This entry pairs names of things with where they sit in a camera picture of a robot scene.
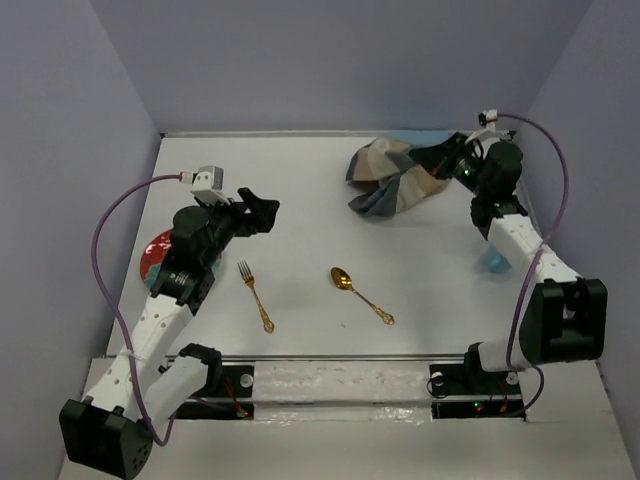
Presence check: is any red blue floral plate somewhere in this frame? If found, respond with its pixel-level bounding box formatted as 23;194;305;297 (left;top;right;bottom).
137;227;224;290

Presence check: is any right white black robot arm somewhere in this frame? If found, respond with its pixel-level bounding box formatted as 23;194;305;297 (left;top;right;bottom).
409;133;608;392

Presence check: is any purple cable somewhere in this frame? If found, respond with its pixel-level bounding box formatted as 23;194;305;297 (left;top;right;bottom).
92;172;195;446
494;112;572;374

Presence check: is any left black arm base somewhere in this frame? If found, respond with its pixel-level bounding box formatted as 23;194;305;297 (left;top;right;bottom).
147;357;255;421

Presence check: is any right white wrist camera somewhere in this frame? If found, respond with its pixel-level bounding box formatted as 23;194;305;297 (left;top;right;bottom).
465;109;513;147

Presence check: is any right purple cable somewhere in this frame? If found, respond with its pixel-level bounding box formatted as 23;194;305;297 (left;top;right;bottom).
494;112;572;374

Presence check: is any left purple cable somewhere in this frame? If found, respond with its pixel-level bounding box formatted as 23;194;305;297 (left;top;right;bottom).
92;172;195;446

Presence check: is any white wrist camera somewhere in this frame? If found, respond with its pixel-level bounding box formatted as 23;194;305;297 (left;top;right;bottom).
465;109;513;147
191;166;228;206

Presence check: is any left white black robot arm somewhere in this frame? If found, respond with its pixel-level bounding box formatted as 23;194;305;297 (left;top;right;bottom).
59;187;280;479

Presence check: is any striped blue beige placemat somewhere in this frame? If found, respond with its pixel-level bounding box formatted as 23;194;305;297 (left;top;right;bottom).
345;130;452;218

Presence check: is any gold spoon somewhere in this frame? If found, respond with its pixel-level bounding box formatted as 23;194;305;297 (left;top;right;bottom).
330;266;395;325

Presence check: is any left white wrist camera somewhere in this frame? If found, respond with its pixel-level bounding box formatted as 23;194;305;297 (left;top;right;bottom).
191;166;228;206

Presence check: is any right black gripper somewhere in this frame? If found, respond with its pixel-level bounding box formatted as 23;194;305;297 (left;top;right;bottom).
409;130;489;196

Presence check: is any gold fork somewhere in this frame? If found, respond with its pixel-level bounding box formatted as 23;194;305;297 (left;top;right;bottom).
238;260;275;334

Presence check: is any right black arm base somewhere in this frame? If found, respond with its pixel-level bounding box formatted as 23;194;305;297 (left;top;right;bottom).
426;363;525;420

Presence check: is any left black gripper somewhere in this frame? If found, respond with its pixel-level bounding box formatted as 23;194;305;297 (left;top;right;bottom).
197;189;278;268

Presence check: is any light blue mug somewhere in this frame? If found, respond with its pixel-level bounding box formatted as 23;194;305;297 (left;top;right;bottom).
483;243;511;274

